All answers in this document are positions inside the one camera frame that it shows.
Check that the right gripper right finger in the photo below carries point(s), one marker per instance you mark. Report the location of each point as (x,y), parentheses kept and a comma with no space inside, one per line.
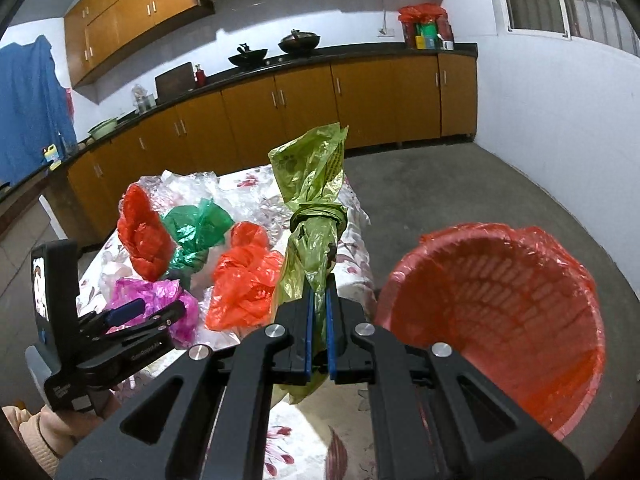
(434,414)

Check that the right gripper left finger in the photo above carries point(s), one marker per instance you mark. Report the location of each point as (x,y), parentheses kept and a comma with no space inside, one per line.
(205,416)

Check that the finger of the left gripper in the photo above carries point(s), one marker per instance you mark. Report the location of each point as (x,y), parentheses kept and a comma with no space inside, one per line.
(154,324)
(102,322)

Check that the magenta plastic bag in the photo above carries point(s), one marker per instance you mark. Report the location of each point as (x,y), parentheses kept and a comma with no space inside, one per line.
(156,296)

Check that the orange-red knotted plastic bag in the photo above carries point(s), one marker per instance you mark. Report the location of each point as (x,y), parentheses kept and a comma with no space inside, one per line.
(245,277)

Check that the red plastic bag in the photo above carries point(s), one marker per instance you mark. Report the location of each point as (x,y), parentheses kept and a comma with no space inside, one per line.
(143,234)

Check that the green plastic bag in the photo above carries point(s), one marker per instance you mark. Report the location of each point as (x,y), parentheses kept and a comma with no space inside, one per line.
(195,229)

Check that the yellow-green plastic bag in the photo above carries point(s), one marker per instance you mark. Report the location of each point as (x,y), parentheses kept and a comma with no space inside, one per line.
(309,172)

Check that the clear bubble wrap sheet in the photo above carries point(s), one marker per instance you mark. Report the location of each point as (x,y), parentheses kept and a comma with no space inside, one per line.
(247,195)

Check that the red mesh trash basket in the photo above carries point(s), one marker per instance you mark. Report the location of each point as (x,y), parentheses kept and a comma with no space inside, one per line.
(513,302)

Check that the lower wooden kitchen cabinets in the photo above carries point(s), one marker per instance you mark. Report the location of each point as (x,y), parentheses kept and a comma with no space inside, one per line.
(381,101)

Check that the person's left hand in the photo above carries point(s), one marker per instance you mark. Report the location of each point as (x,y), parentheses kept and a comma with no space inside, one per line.
(49,436)

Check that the floral tablecloth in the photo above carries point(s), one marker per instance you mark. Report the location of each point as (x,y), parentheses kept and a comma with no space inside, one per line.
(327,435)

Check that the yellow detergent bottle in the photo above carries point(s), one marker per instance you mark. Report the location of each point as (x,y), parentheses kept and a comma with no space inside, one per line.
(51,156)

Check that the green pot on counter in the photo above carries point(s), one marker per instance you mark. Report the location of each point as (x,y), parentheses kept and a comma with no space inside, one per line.
(103,128)

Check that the blue hanging cloth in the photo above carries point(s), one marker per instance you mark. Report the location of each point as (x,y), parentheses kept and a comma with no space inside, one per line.
(34,110)

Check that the glass jars on counter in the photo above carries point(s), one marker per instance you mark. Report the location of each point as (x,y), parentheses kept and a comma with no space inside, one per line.
(143,99)

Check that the dark cutting board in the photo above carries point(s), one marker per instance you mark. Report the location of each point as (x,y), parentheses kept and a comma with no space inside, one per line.
(174,83)

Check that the red bottle on counter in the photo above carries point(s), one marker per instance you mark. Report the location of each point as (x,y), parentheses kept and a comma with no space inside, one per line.
(200,77)

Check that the black wok left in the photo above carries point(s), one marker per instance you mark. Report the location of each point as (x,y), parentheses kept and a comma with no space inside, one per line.
(247,59)

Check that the black wok with lid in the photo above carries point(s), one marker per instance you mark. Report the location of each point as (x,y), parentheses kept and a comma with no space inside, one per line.
(299,43)

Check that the red bag with groceries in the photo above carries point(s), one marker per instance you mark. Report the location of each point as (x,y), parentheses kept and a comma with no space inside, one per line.
(426,27)

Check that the barred window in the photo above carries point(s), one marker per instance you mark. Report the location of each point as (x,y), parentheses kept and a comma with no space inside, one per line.
(602,21)

